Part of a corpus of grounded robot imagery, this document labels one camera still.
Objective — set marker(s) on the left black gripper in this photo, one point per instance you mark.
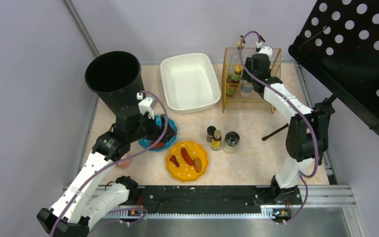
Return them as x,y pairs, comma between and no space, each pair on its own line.
155,131

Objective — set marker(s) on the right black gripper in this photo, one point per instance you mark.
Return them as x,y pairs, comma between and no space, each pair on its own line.
253,64

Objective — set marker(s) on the glass bottle brown contents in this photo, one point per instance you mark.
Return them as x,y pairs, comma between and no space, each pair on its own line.
238,45

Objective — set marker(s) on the silver lid glass jar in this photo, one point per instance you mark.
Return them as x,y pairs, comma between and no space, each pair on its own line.
246,89

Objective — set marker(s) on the small yellow label bottle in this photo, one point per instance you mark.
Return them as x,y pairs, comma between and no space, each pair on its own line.
217,140

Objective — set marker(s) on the glass oil bottle gold spout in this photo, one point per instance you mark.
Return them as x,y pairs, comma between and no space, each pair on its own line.
260,43

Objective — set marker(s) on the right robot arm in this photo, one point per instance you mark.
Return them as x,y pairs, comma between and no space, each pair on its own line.
307,138

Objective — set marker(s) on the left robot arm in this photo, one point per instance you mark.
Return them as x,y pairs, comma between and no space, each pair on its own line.
76,212

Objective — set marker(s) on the red meat piece on blue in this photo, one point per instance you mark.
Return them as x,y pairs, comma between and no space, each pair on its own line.
159,145

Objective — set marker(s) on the red sausage on yellow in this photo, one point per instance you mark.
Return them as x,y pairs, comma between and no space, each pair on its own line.
187,157

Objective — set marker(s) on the small red piece on yellow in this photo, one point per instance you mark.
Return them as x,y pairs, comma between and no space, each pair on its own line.
174,161

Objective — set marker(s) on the blue polka dot plate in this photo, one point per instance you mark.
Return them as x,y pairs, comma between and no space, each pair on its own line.
167,140

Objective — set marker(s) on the small black cap spice jar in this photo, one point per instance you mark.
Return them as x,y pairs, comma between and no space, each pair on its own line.
210,133

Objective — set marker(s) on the brown piece on yellow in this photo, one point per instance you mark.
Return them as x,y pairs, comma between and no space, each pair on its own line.
197,165

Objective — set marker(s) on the yellow polka dot plate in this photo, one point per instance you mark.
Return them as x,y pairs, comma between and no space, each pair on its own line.
187,173

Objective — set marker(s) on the white rectangular basin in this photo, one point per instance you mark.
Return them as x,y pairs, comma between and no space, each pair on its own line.
190,83

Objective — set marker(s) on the pink mug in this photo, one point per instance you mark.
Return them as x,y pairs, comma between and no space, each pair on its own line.
124,162

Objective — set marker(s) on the black lid glass jar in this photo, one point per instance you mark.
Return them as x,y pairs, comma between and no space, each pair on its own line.
231,142

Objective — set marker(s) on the black round bin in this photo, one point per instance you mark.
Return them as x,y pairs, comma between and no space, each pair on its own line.
116,78

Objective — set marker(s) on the black tripod stand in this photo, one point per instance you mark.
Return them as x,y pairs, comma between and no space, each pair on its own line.
274,132

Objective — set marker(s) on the black perforated panel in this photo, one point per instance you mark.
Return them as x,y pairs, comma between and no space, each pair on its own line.
339,45

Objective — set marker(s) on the gold wire rack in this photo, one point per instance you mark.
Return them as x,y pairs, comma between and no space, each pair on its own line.
233,98

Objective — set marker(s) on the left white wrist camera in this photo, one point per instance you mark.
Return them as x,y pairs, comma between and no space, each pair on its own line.
146,105

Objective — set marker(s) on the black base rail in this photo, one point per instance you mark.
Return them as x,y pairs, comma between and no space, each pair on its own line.
224,202

